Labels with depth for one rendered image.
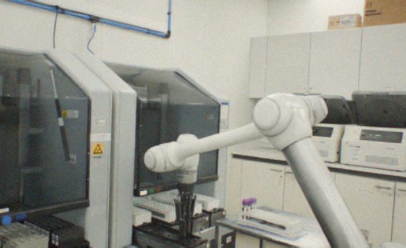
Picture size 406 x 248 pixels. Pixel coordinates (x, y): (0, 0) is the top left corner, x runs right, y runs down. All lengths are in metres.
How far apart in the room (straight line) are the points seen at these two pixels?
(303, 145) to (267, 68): 3.26
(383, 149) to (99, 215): 2.61
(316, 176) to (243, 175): 3.09
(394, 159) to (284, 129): 2.51
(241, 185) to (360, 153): 1.33
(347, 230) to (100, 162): 0.98
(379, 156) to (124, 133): 2.49
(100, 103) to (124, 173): 0.33
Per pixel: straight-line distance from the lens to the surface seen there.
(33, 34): 2.75
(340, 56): 4.09
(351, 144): 3.71
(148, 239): 1.79
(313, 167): 1.19
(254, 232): 1.84
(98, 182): 1.66
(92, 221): 1.69
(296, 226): 1.83
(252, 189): 4.20
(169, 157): 1.51
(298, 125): 1.19
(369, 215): 3.74
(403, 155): 3.62
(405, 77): 3.90
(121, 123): 1.70
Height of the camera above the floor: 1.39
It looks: 3 degrees down
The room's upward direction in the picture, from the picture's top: 2 degrees clockwise
